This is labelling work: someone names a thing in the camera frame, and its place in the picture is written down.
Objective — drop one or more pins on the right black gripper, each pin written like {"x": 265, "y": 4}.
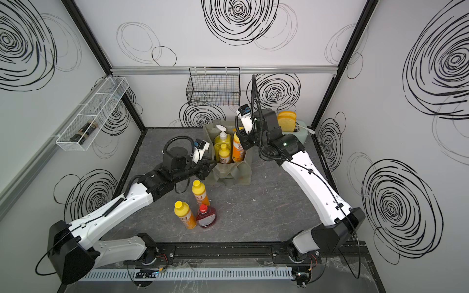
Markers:
{"x": 243, "y": 137}

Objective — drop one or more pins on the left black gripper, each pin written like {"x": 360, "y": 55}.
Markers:
{"x": 204, "y": 168}

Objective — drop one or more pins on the yellow cap bottle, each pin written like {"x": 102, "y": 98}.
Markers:
{"x": 224, "y": 154}
{"x": 238, "y": 153}
{"x": 184, "y": 213}
{"x": 199, "y": 191}

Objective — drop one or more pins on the yellow pump soap bottle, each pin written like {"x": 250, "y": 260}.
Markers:
{"x": 222, "y": 138}

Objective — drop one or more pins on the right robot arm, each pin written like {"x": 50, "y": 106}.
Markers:
{"x": 339, "y": 221}

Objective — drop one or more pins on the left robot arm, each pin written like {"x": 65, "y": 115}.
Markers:
{"x": 76, "y": 248}

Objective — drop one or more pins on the red soap bottle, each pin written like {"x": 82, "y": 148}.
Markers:
{"x": 206, "y": 216}

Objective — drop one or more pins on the toast slice front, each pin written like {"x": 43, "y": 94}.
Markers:
{"x": 287, "y": 123}

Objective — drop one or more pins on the toast slice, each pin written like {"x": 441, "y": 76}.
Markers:
{"x": 287, "y": 123}
{"x": 288, "y": 114}

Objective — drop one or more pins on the toast slice back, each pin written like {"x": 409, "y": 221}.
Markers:
{"x": 288, "y": 114}

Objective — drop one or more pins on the mint green toaster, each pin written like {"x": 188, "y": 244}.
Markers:
{"x": 301, "y": 131}

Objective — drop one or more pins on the dark item in shelf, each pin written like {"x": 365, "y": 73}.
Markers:
{"x": 83, "y": 134}

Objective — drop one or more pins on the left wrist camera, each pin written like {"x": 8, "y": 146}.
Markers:
{"x": 200, "y": 147}

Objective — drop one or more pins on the black wire basket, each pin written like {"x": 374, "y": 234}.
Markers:
{"x": 219, "y": 86}

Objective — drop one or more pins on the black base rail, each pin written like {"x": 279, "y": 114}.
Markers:
{"x": 173, "y": 253}

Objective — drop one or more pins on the white slotted cable duct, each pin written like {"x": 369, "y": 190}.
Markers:
{"x": 189, "y": 274}

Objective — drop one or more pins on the white wire shelf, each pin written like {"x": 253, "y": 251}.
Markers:
{"x": 104, "y": 107}

